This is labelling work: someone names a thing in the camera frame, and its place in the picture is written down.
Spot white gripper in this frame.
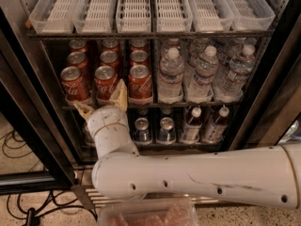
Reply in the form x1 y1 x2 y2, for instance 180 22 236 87
73 79 138 158

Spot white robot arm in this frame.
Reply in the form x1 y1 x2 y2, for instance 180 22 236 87
73 81 301 209

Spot silver can bottom left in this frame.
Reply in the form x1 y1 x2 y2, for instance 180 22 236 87
82 122 94 146

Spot second row middle coke can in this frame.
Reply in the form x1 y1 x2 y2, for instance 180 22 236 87
99 51 120 75

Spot second row coke can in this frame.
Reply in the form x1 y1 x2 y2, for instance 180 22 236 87
99 51 120 75
66 51 93 89
130 50 149 67

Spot blue can bottom left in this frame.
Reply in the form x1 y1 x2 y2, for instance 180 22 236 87
134 118 151 143

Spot blue can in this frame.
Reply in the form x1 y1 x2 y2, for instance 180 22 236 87
134 118 151 143
157 117 176 144

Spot second row left coke can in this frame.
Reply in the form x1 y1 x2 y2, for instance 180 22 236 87
66 51 93 89

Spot second row right coke can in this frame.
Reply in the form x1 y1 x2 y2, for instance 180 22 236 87
130 50 149 67

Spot blue can bottom right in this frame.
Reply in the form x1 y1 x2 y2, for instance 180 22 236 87
157 117 176 144

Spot stainless steel fridge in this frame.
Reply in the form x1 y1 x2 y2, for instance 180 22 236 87
0 0 300 208

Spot fridge glass door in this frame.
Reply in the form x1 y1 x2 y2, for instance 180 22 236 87
229 15 301 151

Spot front left water bottle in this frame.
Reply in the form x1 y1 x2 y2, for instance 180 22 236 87
157 47 184 103

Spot water bottle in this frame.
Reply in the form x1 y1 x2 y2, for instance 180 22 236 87
188 45 218 100
218 44 255 97
157 47 184 103

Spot brown drink bottle left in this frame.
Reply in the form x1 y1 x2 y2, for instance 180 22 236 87
181 106 202 144

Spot brown drink bottle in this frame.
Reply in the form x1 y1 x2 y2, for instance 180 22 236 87
202 106 230 144
181 106 202 144

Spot front middle water bottle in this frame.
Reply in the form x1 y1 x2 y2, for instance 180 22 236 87
188 45 218 100

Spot brown drink bottle right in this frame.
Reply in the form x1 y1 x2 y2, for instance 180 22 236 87
202 106 230 144

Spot front right water bottle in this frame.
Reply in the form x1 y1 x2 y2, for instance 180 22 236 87
218 44 255 97

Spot clear plastic food container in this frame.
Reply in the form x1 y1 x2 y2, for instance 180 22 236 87
97 199 199 226

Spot black floor cables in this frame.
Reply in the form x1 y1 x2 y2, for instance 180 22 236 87
0 129 98 226

